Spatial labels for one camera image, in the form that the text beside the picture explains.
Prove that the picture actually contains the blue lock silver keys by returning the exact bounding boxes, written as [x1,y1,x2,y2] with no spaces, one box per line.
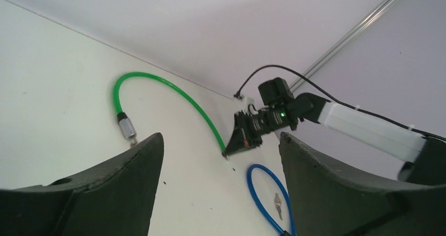
[273,193,283,220]

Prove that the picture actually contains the blue cable lock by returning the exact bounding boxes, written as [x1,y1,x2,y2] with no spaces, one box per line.
[246,163,297,235]

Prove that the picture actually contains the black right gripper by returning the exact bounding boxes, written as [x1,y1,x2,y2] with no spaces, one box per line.
[222,112,262,157]

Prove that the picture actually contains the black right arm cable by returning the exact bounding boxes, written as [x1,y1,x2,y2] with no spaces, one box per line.
[234,65,446,142]

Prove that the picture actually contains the green lock silver keys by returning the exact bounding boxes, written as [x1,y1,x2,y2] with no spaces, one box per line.
[130,139,138,148]

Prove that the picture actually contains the green cable lock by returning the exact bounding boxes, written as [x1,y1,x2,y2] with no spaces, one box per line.
[110,71,231,155]

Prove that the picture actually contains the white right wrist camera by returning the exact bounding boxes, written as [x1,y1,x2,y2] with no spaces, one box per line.
[232,95,258,115]

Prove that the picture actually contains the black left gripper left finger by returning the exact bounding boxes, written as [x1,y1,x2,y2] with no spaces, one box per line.
[1,132,164,235]

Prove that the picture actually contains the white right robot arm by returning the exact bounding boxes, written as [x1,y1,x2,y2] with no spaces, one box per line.
[222,78,445,186]

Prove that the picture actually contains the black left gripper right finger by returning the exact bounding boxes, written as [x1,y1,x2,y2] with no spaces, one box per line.
[279,132,445,235]

